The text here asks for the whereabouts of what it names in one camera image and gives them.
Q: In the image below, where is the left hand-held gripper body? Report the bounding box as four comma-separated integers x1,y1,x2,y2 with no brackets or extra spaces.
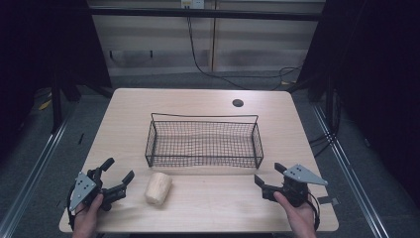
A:
67,167,129,213

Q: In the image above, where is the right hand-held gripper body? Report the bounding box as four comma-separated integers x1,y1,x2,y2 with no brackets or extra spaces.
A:
262,164,329,208

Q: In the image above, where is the black wire mesh basket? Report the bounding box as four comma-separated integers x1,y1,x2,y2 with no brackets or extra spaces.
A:
145,112,264,170

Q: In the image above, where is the person's right hand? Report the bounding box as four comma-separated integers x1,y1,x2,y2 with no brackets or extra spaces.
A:
272,191,318,238

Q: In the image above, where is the person's left hand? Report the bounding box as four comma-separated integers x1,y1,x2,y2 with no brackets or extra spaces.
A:
71,193,105,238

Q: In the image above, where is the grey tape strip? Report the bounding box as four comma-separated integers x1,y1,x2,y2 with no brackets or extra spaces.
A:
317,195,340,205

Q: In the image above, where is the black metal stand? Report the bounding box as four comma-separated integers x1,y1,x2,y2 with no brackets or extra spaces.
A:
50,62,64,134

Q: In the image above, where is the dark curtain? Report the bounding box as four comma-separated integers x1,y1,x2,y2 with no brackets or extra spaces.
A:
0,0,113,157
296,0,420,206

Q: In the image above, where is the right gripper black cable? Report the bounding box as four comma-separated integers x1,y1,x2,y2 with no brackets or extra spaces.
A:
306,190,322,232

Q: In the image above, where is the metal floor rail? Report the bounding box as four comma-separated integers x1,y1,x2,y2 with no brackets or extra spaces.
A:
311,102,391,238
0,113,73,238

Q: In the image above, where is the bundle of black floor cables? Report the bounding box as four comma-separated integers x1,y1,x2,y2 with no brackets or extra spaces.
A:
308,90,343,158

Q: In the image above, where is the long black wall cable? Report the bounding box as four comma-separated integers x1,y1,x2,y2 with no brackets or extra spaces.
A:
185,15,303,91

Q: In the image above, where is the black horizontal frame bar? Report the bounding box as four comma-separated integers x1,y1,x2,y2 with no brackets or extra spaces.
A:
88,7,324,22

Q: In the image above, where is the white wall socket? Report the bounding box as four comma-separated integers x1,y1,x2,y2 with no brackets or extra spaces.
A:
180,0,206,10

